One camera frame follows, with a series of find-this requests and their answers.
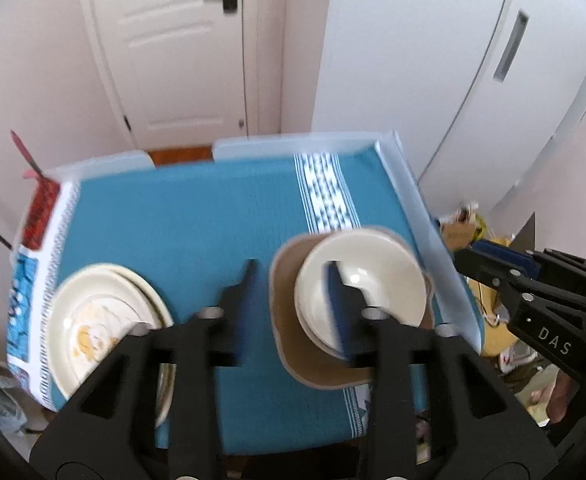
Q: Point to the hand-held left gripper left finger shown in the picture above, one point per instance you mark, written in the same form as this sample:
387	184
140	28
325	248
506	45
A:
240	330

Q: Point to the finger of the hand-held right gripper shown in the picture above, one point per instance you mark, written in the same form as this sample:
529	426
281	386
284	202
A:
503	252
488	270

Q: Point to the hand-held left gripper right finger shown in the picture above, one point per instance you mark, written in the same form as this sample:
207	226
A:
335	310

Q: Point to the cream bowl with flower print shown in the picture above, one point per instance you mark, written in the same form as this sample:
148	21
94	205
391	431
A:
313	332

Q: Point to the plain white bowl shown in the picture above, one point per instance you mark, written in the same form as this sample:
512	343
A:
373	260

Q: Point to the large cream plate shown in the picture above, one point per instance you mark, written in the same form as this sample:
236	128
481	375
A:
169	390

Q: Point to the small cream printed plate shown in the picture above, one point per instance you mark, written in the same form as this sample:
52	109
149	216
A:
73	320

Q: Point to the brown paper bag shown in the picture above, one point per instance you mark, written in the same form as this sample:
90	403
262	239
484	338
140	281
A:
458	235

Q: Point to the white and red shoe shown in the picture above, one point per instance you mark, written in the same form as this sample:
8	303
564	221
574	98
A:
518	357

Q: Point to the yellow bag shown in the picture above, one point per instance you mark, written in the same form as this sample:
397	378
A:
495	335

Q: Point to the green striped blanket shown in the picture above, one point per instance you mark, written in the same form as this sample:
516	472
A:
538	410

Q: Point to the translucent table edge guard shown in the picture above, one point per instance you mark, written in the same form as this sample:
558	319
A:
423	200

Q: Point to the blue patterned tablecloth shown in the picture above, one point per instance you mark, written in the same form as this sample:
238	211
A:
198	220

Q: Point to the short translucent edge guard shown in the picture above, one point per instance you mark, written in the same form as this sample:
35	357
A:
103	165

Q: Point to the white wardrobe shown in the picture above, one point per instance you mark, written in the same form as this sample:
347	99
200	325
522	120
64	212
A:
398	60

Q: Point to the pink clip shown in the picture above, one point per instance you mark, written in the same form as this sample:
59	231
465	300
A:
25	152

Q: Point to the white door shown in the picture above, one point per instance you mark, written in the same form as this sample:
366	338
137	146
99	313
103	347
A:
173	35

